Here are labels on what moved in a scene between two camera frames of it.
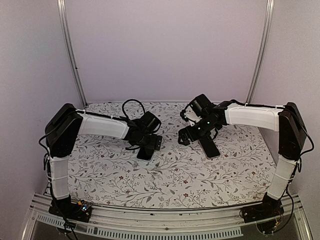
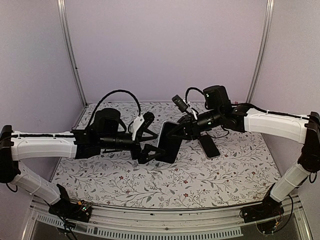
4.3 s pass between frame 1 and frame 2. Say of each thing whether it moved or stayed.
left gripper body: moved
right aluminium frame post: stayed
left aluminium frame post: stayed
